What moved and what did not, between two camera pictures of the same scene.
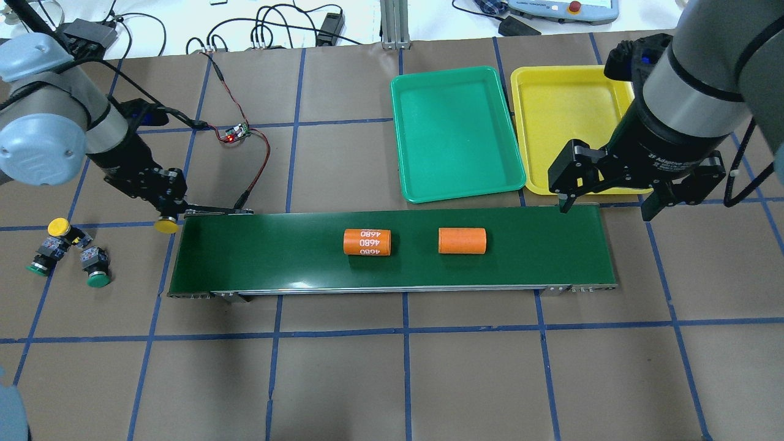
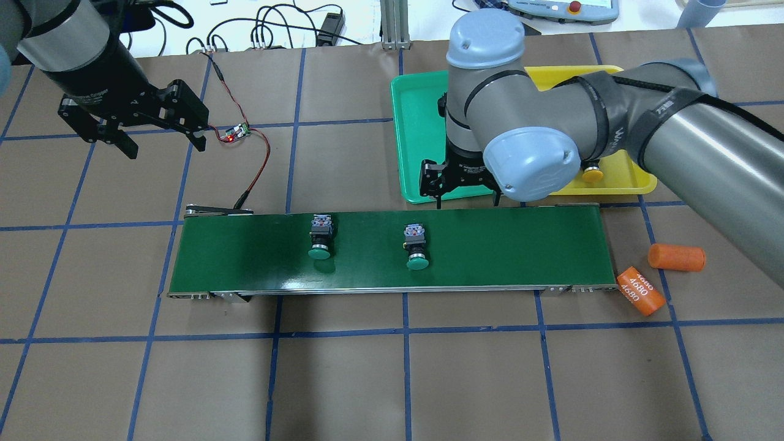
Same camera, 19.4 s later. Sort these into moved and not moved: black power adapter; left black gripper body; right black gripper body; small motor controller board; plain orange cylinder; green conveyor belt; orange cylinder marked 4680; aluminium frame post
Moved: plain orange cylinder; orange cylinder marked 4680; left black gripper body; right black gripper body
Not moved: aluminium frame post; green conveyor belt; small motor controller board; black power adapter
